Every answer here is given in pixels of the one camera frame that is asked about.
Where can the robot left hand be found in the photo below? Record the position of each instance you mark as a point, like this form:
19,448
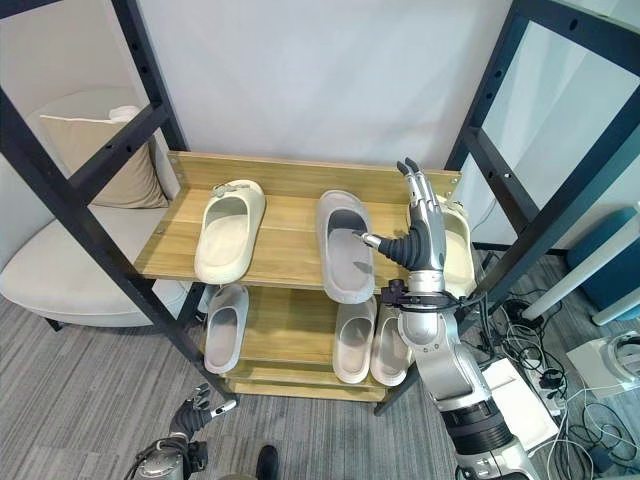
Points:
190,417

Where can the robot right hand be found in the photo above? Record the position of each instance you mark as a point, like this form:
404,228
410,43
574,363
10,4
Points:
425,235

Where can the robot left arm silver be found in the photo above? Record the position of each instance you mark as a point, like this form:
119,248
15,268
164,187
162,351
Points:
160,462

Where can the robot right arm silver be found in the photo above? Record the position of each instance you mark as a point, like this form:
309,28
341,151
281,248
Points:
450,360

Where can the narrow wooden rack shelf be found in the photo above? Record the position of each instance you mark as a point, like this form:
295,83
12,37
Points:
300,391

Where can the wide wooden rack shelf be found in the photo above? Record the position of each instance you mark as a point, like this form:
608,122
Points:
290,240

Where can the small grey slipper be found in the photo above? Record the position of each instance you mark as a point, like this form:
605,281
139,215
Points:
222,350

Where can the large grey slipper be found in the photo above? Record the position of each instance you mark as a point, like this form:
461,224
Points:
345,280

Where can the beige slipper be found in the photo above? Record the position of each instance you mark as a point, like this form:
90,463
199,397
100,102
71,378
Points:
389,361
352,361

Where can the white table leg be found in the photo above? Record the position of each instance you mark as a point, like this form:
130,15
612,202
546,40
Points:
565,285

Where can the cream slipper with charm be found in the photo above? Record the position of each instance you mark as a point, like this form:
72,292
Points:
220,250

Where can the blue cabinet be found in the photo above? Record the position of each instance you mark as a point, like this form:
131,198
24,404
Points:
605,250

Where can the white flat box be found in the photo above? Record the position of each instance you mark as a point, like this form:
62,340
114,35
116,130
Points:
515,400

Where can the cream upholstered armchair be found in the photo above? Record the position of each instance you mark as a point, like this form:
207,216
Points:
60,280

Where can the white power strip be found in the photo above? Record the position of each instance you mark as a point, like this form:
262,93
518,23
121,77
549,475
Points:
552,395

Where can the white box with device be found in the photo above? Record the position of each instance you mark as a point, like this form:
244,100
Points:
595,370

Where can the beige cushion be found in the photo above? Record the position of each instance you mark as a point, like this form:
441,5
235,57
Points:
75,140

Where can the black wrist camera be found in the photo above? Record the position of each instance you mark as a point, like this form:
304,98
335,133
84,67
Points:
394,292

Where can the black metal rack frame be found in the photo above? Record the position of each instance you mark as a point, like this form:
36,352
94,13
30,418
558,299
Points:
80,200

